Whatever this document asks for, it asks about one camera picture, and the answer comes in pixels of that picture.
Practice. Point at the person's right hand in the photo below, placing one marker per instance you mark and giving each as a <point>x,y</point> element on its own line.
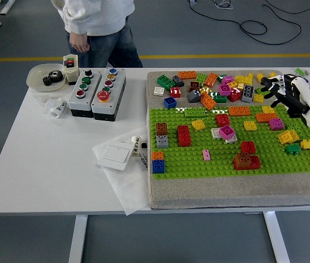
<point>79,42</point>

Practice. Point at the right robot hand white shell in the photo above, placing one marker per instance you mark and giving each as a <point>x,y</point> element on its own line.
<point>308,96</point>

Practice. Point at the grey long brick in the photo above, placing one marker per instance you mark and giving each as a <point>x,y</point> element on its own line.
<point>248,93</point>

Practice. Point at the brown square brick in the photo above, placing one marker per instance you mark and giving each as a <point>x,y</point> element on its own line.
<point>242,160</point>
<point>161,128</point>

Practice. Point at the green studded baseplate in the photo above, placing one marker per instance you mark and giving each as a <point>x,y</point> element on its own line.
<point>188,170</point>

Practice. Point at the person's right forearm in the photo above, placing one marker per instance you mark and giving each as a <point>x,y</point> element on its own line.
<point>74,19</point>

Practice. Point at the grey small tool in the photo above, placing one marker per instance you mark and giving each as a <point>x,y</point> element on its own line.
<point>305,80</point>

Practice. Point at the small green plastic piece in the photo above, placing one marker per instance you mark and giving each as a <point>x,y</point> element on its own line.
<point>299,71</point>

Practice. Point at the dark metal gear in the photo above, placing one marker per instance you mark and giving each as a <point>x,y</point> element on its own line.
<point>48,80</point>
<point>57,75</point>

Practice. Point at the yellow arch brick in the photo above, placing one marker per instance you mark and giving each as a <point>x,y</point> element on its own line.
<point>272,74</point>
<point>259,77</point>

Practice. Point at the yellow square brick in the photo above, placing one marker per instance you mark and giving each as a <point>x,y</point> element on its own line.
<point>268,109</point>
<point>250,125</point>
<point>198,125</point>

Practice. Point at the grey four-button control box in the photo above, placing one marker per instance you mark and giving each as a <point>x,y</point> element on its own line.
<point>89,89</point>

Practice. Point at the orange long brick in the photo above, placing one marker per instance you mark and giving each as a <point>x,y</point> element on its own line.
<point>266,117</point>
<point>187,74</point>
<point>208,100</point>
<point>211,80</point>
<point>239,111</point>

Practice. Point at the lime green long brick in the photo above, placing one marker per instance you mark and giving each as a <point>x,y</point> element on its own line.
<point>196,112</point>
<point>259,91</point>

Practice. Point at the dark green small brick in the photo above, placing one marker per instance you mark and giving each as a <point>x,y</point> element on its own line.
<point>221,77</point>
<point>292,148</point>

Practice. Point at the white shallow bowl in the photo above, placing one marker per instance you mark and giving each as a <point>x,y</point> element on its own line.
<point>35,78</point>

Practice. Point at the grey emergency-stop control box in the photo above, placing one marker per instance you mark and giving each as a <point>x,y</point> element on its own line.
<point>116,90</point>

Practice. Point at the clear plastic piece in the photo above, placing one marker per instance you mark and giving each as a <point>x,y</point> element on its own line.
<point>43,97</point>

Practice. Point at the white pipe tee fitting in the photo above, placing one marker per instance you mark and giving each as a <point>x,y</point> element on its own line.
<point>57,108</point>

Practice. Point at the white desk foot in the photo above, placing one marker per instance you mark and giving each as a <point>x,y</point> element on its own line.
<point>5,8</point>

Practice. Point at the red long brick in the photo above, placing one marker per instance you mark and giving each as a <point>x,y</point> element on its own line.
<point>255,162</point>
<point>184,135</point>

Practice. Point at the white square tile brick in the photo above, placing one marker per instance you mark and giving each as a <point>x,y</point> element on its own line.
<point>231,140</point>
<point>159,91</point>
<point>215,133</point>

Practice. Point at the dark green long brick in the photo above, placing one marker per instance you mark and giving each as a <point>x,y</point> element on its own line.
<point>166,81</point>

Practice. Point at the yellow small brick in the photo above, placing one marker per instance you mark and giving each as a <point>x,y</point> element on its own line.
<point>206,89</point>

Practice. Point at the dark grey small brick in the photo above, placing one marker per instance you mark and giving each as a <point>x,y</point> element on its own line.
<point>178,80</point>

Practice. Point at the blue square brick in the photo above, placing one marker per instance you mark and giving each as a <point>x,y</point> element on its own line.
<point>158,166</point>
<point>170,102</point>

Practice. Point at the grey sloped brick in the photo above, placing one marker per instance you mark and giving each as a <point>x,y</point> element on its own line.
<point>194,96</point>

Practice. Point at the dark red square brick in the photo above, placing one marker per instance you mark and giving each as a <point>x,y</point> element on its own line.
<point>195,86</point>

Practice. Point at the white tube with writing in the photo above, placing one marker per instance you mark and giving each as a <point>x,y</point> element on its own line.
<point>136,142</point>

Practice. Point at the pink small brick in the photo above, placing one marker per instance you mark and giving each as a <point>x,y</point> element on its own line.
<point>206,154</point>

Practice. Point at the small black plug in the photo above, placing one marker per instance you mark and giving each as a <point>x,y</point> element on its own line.
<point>144,145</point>

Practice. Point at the grey-brown mat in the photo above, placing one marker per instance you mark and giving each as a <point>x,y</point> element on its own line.
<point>226,191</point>

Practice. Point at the grey square brick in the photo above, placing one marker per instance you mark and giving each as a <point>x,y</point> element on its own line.
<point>162,141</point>

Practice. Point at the orange square brick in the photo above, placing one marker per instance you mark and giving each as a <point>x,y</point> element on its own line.
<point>158,155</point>

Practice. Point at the white table leg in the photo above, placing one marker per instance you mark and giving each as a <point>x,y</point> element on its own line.
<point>276,241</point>
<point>77,241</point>

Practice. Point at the cream two-button switch box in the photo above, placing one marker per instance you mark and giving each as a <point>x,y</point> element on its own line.
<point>71,72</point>

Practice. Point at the white wall switch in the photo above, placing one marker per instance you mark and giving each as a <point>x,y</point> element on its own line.
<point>115,156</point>

